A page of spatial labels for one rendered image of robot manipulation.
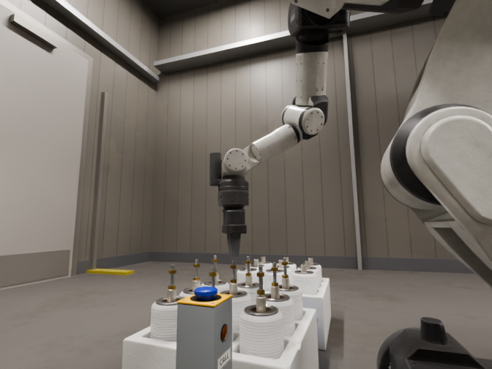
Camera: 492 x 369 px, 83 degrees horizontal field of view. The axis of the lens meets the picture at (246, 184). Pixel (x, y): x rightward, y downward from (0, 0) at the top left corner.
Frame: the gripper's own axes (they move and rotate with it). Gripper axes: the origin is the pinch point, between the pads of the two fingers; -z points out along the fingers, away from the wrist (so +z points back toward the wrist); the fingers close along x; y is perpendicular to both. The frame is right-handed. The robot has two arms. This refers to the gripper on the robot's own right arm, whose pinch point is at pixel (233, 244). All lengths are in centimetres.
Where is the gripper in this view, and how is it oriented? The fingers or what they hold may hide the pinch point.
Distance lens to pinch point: 80.5
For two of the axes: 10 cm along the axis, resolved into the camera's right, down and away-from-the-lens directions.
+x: 2.2, -1.4, -9.6
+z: -0.1, -9.9, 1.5
